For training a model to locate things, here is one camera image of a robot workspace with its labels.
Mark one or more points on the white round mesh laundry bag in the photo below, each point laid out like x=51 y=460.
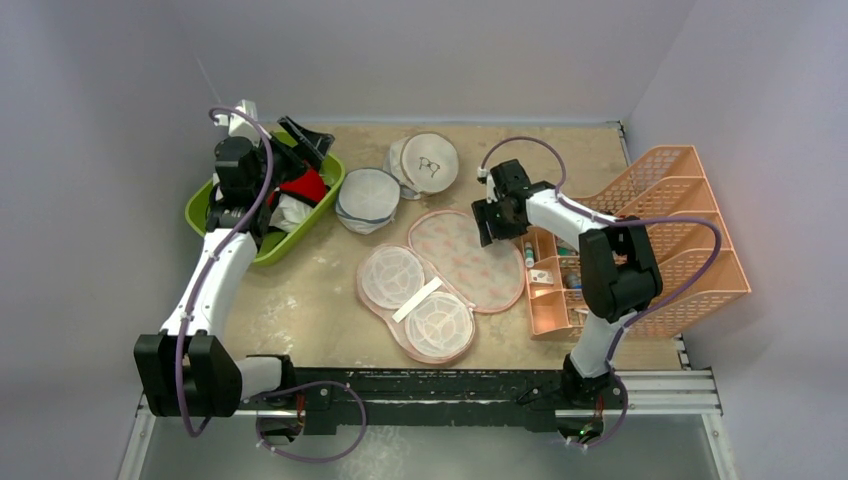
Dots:
x=367 y=200

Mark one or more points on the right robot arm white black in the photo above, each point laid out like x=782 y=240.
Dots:
x=618 y=270

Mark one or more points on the red bra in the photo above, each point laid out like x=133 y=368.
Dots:
x=309 y=189

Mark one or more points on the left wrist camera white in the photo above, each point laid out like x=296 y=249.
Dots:
x=236 y=125

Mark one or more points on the small white box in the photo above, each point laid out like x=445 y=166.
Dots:
x=540 y=277

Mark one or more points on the beige glasses print laundry bag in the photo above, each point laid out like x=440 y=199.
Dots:
x=424 y=164

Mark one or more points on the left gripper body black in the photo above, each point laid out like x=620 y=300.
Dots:
x=287 y=165

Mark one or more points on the orange plastic file organizer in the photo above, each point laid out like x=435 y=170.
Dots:
x=665 y=181

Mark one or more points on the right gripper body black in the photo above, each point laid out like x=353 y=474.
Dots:
x=494 y=221

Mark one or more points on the green plastic bin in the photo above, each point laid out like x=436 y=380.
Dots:
x=239 y=172

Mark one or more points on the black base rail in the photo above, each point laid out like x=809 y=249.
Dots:
x=538 y=401

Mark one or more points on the floral mesh laundry bag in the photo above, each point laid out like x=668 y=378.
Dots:
x=429 y=290

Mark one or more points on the white cloth in bin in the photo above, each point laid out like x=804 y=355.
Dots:
x=288 y=212

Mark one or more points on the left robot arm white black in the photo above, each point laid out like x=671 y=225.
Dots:
x=248 y=214

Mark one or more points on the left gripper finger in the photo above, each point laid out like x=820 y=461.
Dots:
x=318 y=146
x=302 y=135

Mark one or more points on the blue can in organizer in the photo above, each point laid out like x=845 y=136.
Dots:
x=572 y=281

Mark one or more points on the white glue stick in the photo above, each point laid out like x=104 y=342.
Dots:
x=529 y=255

